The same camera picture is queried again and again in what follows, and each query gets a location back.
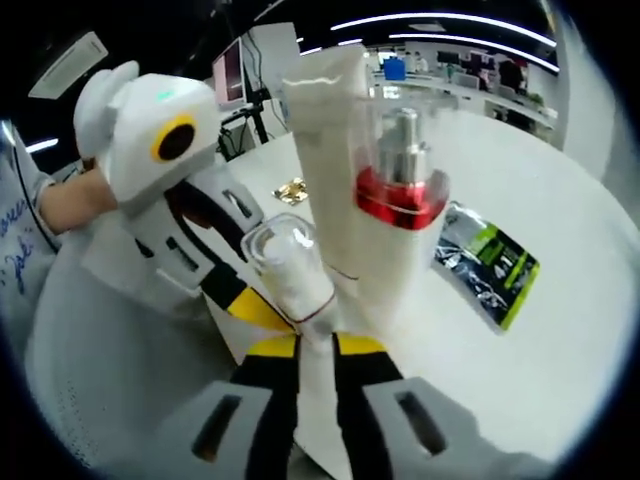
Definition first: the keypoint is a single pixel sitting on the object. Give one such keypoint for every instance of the black legged laptop stand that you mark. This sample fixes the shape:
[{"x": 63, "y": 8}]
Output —
[{"x": 260, "y": 125}]

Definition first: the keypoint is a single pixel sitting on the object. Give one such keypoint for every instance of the white ceiling air conditioner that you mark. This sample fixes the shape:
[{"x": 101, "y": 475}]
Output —
[{"x": 70, "y": 65}]

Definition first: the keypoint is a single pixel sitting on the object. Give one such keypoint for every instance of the white office workbench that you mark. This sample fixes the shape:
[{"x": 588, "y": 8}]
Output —
[{"x": 450, "y": 92}]

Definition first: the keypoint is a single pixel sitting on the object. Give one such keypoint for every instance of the black green skincare sachet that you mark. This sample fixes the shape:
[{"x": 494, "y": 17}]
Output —
[{"x": 500, "y": 270}]

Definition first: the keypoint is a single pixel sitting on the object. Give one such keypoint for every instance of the white skincare tube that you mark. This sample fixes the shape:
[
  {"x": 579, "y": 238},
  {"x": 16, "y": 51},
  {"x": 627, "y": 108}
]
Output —
[{"x": 325, "y": 175}]

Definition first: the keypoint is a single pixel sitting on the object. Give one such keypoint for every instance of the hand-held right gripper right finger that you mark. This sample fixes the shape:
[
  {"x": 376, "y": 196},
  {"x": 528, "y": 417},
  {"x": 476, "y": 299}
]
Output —
[{"x": 370, "y": 415}]

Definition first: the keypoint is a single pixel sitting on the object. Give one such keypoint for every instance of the small white skincare bottle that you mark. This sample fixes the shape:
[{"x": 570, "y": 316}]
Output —
[{"x": 295, "y": 285}]

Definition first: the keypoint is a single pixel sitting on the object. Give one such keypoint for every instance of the gold foil skincare sachet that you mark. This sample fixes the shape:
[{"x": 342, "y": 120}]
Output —
[{"x": 289, "y": 191}]

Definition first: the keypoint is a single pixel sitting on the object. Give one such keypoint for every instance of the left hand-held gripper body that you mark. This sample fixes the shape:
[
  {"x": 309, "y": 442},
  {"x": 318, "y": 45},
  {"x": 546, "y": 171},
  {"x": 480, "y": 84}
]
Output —
[{"x": 135, "y": 130}]

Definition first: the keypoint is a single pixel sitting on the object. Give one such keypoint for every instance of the person's grey printed shirt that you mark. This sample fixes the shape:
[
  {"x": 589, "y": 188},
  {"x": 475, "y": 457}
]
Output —
[{"x": 15, "y": 225}]

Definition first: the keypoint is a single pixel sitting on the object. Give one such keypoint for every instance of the open white laptop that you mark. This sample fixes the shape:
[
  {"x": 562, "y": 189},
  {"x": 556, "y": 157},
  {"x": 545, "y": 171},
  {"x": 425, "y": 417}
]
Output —
[{"x": 229, "y": 75}]

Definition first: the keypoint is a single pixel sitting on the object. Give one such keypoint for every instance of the white skincare bottle red collar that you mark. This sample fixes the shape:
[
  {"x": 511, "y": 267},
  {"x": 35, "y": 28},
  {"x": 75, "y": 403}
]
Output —
[{"x": 400, "y": 260}]

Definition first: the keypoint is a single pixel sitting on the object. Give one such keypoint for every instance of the blue box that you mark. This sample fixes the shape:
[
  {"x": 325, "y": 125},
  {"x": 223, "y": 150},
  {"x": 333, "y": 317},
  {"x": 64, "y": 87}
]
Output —
[{"x": 393, "y": 68}]

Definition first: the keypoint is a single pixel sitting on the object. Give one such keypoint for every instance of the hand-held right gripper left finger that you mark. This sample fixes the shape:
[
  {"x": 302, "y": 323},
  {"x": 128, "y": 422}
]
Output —
[{"x": 270, "y": 415}]

